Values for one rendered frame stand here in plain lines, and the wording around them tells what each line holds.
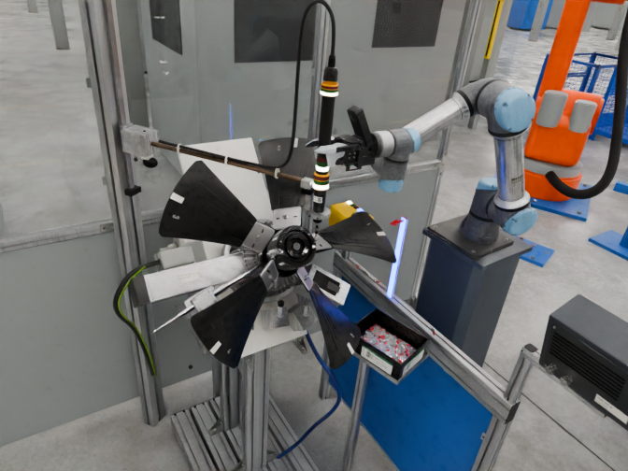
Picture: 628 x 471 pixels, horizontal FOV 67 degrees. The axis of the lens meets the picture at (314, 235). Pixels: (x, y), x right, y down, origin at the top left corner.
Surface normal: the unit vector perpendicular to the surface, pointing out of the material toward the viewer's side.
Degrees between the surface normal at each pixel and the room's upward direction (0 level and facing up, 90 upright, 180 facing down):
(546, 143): 90
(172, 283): 50
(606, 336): 15
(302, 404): 0
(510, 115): 85
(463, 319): 90
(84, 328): 90
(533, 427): 0
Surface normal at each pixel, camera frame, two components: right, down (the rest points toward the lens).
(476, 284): -0.19, 0.48
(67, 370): 0.52, 0.46
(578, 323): -0.15, -0.78
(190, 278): 0.45, -0.20
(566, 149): -0.50, 0.40
